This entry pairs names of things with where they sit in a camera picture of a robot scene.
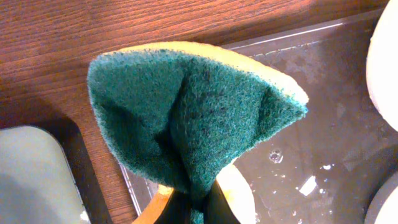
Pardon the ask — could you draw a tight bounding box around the small black sponge tray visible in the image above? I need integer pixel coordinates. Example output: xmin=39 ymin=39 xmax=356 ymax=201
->
xmin=1 ymin=119 xmax=112 ymax=223

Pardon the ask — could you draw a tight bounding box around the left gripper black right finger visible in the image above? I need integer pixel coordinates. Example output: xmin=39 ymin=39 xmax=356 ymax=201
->
xmin=203 ymin=181 xmax=240 ymax=224

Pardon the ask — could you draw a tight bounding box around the green and yellow sponge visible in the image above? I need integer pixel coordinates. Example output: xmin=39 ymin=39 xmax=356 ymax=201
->
xmin=87 ymin=42 xmax=308 ymax=223

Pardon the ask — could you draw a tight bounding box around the large dark serving tray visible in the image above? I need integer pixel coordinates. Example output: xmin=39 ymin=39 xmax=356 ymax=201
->
xmin=119 ymin=9 xmax=398 ymax=224

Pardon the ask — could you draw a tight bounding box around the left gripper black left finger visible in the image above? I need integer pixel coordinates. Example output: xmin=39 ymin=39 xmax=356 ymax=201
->
xmin=154 ymin=191 xmax=192 ymax=224

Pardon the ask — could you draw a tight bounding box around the pale green plate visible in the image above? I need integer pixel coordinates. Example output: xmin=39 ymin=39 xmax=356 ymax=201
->
xmin=364 ymin=172 xmax=397 ymax=224

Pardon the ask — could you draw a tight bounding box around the cream plate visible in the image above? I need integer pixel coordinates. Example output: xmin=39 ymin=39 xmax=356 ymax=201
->
xmin=366 ymin=0 xmax=397 ymax=130

